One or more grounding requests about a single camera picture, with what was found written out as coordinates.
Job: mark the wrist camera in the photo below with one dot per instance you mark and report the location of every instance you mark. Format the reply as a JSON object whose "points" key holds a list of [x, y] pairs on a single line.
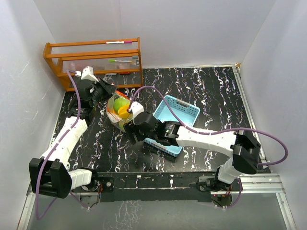
{"points": [[135, 109], [87, 74]]}

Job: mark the wooden shelf rack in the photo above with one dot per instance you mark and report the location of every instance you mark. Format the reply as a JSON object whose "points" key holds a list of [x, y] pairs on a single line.
{"points": [[75, 56]]}

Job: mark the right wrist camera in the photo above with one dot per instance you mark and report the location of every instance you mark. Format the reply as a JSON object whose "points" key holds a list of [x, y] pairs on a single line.
{"points": [[135, 109]]}

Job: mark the green cabbage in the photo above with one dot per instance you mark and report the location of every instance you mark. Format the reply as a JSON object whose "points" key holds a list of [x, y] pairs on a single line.
{"points": [[120, 102]]}

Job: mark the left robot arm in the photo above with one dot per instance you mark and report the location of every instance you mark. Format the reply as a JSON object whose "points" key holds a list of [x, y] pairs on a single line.
{"points": [[49, 174]]}

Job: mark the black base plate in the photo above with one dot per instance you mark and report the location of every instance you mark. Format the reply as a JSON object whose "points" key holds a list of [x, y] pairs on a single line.
{"points": [[154, 186]]}

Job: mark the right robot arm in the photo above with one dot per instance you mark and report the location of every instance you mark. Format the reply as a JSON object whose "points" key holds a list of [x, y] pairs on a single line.
{"points": [[241, 147]]}

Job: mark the yellow star fruit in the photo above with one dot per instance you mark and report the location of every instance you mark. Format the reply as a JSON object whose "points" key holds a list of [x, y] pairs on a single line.
{"points": [[123, 111]]}

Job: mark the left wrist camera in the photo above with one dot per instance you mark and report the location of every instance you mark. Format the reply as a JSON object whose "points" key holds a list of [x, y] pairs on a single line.
{"points": [[87, 74]]}

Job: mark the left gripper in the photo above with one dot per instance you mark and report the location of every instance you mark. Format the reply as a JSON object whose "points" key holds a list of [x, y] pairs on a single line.
{"points": [[109, 89]]}

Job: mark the white pink pen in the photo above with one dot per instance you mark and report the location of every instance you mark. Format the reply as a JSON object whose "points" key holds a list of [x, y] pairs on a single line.
{"points": [[119, 42]]}

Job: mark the green yellow pen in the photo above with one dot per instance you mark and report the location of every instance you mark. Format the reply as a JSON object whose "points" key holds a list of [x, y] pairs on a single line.
{"points": [[122, 61]]}

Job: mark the clear zip top bag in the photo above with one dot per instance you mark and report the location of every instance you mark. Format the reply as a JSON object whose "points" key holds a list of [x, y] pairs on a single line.
{"points": [[113, 116]]}

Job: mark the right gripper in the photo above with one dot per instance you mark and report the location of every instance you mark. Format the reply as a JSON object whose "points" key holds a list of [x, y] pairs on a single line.
{"points": [[130, 128]]}

